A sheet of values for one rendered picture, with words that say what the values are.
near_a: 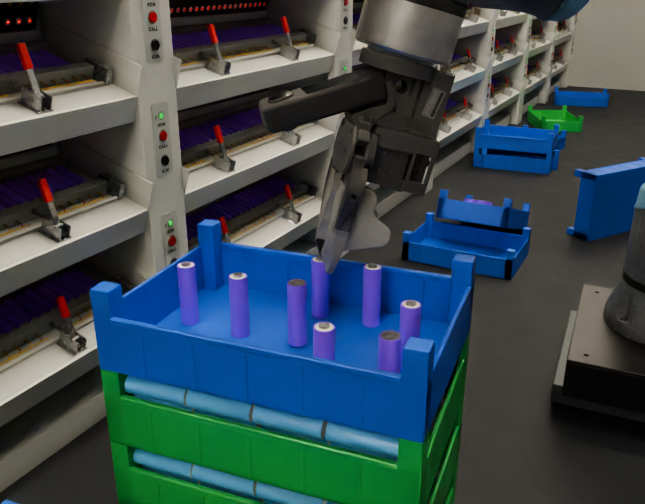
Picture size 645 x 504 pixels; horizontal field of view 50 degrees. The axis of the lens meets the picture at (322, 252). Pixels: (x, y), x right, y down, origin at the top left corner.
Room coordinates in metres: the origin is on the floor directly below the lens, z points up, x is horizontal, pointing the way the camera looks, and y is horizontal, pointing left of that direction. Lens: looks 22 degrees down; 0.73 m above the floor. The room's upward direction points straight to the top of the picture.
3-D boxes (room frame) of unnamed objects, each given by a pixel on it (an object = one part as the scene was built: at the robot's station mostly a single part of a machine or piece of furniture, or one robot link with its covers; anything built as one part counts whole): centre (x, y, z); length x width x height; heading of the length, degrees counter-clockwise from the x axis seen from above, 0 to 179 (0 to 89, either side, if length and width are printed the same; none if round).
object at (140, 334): (0.59, 0.03, 0.44); 0.30 x 0.20 x 0.08; 69
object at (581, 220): (2.02, -0.89, 0.10); 0.30 x 0.08 x 0.20; 119
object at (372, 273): (0.63, -0.05, 0.44); 0.02 x 0.02 x 0.06
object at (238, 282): (0.61, 0.08, 0.44); 0.02 x 0.02 x 0.06
